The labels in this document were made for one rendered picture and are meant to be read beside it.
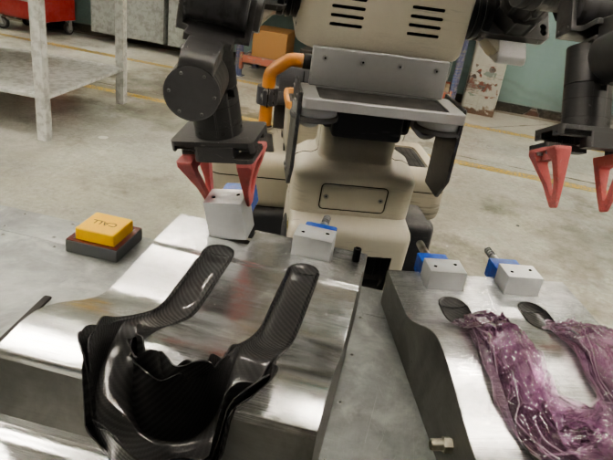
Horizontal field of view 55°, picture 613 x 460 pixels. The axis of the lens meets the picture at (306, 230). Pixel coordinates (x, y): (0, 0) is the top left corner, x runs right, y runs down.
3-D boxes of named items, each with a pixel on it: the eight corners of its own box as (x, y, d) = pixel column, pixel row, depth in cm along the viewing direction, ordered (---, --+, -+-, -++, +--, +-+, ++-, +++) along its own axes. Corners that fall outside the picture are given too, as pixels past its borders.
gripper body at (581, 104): (638, 146, 72) (642, 85, 72) (560, 138, 71) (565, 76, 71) (604, 151, 79) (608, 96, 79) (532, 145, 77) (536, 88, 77)
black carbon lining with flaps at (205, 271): (205, 256, 76) (210, 187, 72) (327, 283, 74) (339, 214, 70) (40, 460, 45) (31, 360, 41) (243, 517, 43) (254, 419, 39)
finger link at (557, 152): (607, 210, 72) (612, 132, 72) (551, 205, 71) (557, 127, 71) (574, 211, 78) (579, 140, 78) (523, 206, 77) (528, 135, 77)
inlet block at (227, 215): (240, 188, 87) (234, 154, 84) (273, 189, 86) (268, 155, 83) (210, 238, 77) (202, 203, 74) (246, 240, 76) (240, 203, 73)
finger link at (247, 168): (259, 219, 73) (250, 149, 68) (204, 215, 74) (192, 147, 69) (273, 192, 78) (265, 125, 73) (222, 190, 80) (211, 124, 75)
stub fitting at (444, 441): (446, 445, 57) (426, 444, 57) (450, 433, 56) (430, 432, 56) (451, 456, 56) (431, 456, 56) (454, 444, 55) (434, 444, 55)
